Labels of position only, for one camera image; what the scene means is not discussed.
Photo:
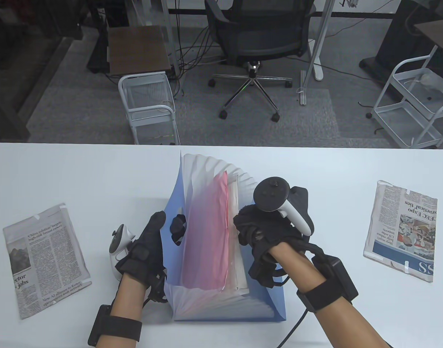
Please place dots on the person's left hand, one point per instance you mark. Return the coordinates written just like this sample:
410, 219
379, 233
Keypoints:
147, 250

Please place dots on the person's right hand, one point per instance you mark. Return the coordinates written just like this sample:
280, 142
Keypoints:
264, 232

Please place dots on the printed flowchart paper material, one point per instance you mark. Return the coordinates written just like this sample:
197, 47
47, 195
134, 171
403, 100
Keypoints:
239, 268

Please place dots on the pink paper material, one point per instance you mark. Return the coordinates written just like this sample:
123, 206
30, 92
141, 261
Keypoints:
207, 235

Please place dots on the newspaper material with mountain photo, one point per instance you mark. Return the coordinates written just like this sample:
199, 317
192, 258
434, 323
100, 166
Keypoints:
47, 261

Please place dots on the newspaper material with blue banner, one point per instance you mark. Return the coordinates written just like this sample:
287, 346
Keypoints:
402, 228

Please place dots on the person's left forearm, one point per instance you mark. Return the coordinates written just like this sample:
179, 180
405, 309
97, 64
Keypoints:
129, 301

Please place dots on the person's right forearm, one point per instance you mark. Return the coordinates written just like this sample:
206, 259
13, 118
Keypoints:
293, 268

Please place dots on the left white black controller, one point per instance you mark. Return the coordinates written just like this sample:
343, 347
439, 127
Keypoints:
118, 239

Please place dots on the white black controller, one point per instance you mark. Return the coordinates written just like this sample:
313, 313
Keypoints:
118, 239
270, 194

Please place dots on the right white black controller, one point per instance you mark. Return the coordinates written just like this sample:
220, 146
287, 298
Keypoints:
270, 194

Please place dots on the black office chair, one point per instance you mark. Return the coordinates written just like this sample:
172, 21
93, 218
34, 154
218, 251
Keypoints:
261, 36

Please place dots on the brown wooden side table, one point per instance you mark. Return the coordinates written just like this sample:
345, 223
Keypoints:
138, 47

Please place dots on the clear plastic bag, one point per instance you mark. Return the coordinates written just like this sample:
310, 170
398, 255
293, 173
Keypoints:
435, 83

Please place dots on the dark desk with brown top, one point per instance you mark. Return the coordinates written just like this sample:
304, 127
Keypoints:
395, 36

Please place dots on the white desk frame leg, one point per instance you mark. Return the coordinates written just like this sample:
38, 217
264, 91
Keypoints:
321, 36

